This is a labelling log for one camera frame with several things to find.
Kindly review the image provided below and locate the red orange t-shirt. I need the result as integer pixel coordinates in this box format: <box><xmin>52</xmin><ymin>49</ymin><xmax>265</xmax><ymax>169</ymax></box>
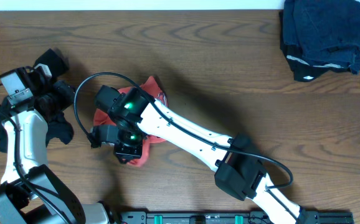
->
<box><xmin>93</xmin><ymin>76</ymin><xmax>168</xmax><ymax>167</ymax></box>

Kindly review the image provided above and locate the black t-shirt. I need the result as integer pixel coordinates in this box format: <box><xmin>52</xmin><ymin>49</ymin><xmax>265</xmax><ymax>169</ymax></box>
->
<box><xmin>0</xmin><ymin>49</ymin><xmax>74</xmax><ymax>153</ymax></box>

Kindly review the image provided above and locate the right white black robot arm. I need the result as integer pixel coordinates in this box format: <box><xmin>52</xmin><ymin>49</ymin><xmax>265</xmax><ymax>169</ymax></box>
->
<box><xmin>92</xmin><ymin>85</ymin><xmax>306</xmax><ymax>223</ymax></box>

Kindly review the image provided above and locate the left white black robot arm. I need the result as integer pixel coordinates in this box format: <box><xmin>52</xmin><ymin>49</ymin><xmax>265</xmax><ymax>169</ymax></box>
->
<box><xmin>0</xmin><ymin>63</ymin><xmax>111</xmax><ymax>223</ymax></box>

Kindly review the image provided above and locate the folded black garment white print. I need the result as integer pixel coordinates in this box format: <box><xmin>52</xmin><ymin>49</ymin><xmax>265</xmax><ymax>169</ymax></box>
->
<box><xmin>279</xmin><ymin>11</ymin><xmax>349</xmax><ymax>82</ymax></box>

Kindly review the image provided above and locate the folded navy blue garment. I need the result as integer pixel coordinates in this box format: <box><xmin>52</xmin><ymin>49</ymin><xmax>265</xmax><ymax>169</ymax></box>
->
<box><xmin>283</xmin><ymin>0</ymin><xmax>360</xmax><ymax>75</ymax></box>

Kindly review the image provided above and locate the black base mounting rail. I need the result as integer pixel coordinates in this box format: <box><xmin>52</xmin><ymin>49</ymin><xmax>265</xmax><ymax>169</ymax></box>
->
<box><xmin>118</xmin><ymin>211</ymin><xmax>354</xmax><ymax>224</ymax></box>

